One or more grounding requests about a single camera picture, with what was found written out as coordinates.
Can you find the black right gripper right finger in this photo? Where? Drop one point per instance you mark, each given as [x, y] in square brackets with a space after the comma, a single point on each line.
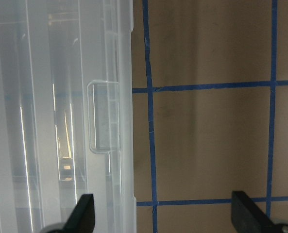
[247, 217]

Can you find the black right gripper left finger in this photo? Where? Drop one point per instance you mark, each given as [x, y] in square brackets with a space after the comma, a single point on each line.
[81, 220]

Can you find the clear plastic box lid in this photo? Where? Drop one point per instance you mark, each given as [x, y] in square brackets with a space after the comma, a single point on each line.
[66, 125]

